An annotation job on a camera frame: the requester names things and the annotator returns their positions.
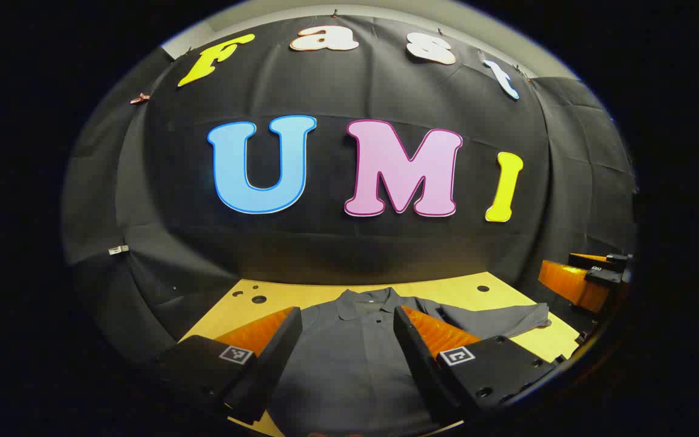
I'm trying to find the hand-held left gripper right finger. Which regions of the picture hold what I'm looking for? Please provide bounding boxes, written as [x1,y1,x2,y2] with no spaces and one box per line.
[393,305,559,429]

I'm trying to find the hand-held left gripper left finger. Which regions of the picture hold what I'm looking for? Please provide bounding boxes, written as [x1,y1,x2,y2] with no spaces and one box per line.
[154,307,303,425]

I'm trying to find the grey collared shirt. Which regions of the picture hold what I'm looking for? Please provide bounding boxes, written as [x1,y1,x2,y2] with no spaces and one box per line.
[268,287,552,437]

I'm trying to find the black backdrop cloth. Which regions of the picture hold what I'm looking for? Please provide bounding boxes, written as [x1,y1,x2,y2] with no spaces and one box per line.
[61,15,638,359]

